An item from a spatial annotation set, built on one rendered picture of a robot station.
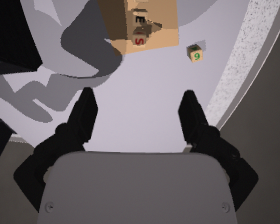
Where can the tan flat mat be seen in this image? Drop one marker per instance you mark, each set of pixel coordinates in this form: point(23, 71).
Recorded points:
point(161, 30)

